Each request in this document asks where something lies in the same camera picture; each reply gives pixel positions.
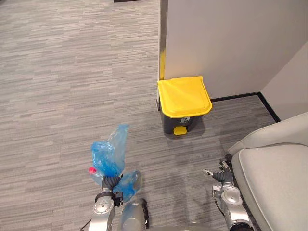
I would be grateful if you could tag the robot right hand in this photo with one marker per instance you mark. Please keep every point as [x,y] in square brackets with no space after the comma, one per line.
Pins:
[222,175]

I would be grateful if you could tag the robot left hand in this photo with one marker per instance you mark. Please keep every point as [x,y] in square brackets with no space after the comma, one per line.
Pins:
[111,181]

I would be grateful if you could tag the clear bottle with red cap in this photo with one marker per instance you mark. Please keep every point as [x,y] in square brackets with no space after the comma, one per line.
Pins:
[94,175]

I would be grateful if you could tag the blue plastic rubbish bag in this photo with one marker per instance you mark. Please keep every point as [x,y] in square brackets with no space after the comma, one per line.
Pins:
[113,158]

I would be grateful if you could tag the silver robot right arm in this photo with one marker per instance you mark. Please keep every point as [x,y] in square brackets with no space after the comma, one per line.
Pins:
[231,207]

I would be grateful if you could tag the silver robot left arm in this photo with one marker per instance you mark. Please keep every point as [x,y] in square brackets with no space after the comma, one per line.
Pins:
[102,211]

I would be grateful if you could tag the grey bin with yellow lid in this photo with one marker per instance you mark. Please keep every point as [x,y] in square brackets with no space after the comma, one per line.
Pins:
[184,101]

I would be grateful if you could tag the silver robot leg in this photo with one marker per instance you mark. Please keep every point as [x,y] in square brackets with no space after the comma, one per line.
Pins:
[134,215]

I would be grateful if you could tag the light grey sofa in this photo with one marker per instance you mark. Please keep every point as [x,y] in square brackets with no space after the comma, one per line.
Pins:
[274,178]

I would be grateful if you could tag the metal wall corner trim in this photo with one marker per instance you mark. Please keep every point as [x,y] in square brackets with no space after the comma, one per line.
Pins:
[163,48]

